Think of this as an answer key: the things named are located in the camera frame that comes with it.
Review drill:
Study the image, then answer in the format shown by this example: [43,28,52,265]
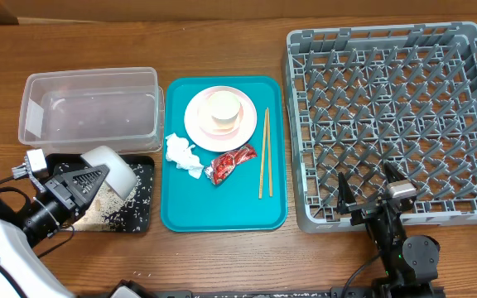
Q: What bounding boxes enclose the white napkin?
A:
[165,133,205,179]

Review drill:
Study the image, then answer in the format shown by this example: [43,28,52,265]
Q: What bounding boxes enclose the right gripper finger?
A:
[383,161,406,184]
[337,172,356,208]

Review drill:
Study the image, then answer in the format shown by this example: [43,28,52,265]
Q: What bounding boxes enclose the grey dishwasher rack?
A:
[283,22,477,233]

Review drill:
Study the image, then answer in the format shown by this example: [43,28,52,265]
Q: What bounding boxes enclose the black plastic tray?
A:
[30,153,157,233]

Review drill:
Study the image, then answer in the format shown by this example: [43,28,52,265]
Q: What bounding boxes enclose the small pink bowl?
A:
[198,89,243,136]

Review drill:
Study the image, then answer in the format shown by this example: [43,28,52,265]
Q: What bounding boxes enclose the rice and food scraps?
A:
[55,163,153,233]

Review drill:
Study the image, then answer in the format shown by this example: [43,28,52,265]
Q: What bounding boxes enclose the red foil snack wrapper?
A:
[204,144,258,185]

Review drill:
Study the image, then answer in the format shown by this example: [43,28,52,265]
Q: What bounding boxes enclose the grey bowl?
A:
[80,146,137,199]

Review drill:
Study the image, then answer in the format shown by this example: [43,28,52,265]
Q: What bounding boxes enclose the large white plate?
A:
[184,86,258,152]

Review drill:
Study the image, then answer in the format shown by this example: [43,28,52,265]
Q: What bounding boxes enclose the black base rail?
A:
[111,280,378,298]

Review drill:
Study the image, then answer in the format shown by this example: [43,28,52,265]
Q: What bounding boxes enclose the cream ceramic cup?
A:
[208,90,241,129]

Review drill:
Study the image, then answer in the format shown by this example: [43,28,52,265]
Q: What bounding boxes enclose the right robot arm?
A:
[337,162,446,297]

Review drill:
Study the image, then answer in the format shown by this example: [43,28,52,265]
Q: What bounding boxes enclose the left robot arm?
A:
[0,165,109,297]

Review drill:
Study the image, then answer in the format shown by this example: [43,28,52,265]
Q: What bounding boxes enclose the left wooden chopstick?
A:
[258,108,268,199]

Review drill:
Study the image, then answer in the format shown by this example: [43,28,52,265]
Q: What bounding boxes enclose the clear plastic storage bin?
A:
[17,67,165,154]

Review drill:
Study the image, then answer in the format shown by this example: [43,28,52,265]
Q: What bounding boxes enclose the teal serving tray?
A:
[161,76,287,232]

